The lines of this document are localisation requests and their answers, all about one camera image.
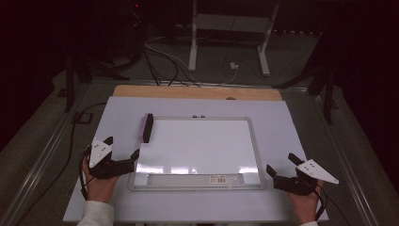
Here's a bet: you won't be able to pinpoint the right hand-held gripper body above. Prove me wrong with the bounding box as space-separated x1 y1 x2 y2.
272 158 341 197

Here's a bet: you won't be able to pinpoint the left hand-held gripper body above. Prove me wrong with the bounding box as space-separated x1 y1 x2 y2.
88 138 138 181

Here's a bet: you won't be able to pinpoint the purple black whiteboard eraser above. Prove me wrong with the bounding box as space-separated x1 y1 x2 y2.
138 112 154 145

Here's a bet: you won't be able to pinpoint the silver framed whiteboard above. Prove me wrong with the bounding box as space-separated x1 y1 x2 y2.
127 114 267 192

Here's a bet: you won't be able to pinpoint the person's right hand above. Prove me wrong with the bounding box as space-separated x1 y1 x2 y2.
287 178 327 225

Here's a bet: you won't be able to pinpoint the person's left hand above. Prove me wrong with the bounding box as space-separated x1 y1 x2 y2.
81 154 120 204

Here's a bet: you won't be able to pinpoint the black square floor plate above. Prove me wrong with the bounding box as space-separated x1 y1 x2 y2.
72 111 94 125

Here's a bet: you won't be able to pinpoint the large white sheet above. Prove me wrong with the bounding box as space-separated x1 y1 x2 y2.
62 95 330 224

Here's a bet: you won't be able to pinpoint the black tripod stand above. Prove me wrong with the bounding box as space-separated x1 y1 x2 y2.
271 31 340 126
63 46 132 114

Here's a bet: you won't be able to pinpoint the wooden table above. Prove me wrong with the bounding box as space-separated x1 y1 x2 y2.
111 84 283 102

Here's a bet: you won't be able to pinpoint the dark equipment rack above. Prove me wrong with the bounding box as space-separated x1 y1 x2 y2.
123 0 149 62

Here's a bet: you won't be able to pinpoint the white metal stand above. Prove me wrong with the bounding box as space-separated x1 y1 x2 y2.
187 0 280 77

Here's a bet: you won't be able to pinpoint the power strip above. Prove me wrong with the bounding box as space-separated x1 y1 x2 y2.
272 29 325 37

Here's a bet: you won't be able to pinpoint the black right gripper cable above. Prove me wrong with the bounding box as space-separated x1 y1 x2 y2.
314 183 352 226

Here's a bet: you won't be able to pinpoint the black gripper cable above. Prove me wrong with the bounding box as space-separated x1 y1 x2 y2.
13 101 108 226
314 183 352 226

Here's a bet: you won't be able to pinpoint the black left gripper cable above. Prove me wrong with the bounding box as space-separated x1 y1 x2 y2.
13 101 108 226

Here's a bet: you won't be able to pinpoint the metal floor rail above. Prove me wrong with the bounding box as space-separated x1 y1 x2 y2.
0 78 95 226
309 89 382 226

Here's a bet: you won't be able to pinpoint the black floor cables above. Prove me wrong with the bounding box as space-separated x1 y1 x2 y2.
141 46 202 89

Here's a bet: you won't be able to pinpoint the white floor cable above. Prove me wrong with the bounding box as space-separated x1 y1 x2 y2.
143 40 239 87

